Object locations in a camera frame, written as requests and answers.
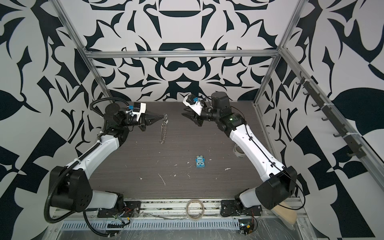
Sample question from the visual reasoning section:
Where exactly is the blue owl eraser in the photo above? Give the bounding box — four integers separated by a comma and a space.
196, 156, 205, 169

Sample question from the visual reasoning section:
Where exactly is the clear tape roll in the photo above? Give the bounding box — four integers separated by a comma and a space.
185, 199, 205, 221

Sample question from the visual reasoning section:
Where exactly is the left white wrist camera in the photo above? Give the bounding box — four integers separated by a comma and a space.
126, 102, 147, 122

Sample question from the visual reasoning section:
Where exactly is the black wall hook rack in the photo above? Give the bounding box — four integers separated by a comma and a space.
298, 73, 367, 159

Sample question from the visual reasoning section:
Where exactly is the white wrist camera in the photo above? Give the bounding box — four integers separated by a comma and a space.
126, 102, 147, 122
183, 94, 203, 116

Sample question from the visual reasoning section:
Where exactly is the white slotted cable duct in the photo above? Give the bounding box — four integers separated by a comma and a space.
59, 219, 241, 231

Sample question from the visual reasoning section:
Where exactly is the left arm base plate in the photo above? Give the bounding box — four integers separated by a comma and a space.
97, 201, 142, 218

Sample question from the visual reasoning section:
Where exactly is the beige foam pad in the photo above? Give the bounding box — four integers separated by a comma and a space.
271, 202, 298, 230

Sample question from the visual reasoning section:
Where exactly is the green circuit board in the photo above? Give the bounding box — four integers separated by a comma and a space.
239, 220, 255, 235

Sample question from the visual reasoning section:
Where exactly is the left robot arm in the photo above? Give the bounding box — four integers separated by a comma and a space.
44, 103, 165, 224

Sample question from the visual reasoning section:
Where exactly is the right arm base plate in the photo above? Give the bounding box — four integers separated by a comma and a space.
220, 200, 263, 218

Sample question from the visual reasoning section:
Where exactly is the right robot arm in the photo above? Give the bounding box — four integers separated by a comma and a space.
182, 92, 298, 210

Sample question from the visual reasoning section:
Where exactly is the small white tape roll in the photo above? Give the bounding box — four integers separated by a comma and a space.
233, 144, 246, 158

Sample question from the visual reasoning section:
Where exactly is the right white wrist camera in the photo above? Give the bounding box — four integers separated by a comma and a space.
183, 94, 203, 116

